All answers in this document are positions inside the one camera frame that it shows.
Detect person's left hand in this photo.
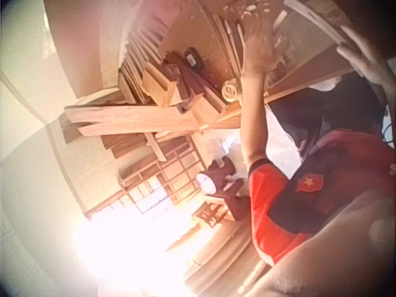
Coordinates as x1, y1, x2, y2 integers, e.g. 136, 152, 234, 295
240, 18, 280, 77

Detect person's right hand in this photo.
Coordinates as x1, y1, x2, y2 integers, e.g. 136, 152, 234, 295
336, 26, 391, 87

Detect large plywood board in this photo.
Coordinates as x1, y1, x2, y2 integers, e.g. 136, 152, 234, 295
262, 6, 356, 103

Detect bundle of thin wood strips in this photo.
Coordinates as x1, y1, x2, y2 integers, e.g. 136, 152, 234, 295
212, 14, 247, 80

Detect roll of tape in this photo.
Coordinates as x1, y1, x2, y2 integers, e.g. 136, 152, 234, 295
221, 79, 241, 103

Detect black power tool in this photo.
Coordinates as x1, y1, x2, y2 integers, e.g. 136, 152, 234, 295
184, 46, 205, 72

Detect dark wooden planks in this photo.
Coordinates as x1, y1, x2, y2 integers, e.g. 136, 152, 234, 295
163, 51, 205, 109

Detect light wooden box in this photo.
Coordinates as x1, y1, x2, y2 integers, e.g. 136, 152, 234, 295
141, 61, 184, 108

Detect stack of wooden slats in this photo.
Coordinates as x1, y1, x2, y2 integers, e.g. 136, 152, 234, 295
118, 14, 170, 105

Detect long light wooden plank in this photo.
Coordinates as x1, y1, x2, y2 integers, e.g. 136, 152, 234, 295
62, 104, 204, 137

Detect wooden stool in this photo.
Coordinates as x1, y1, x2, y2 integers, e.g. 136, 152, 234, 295
192, 200, 230, 230

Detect wooden lattice window frame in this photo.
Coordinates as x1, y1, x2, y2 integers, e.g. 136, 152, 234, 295
85, 145, 214, 224

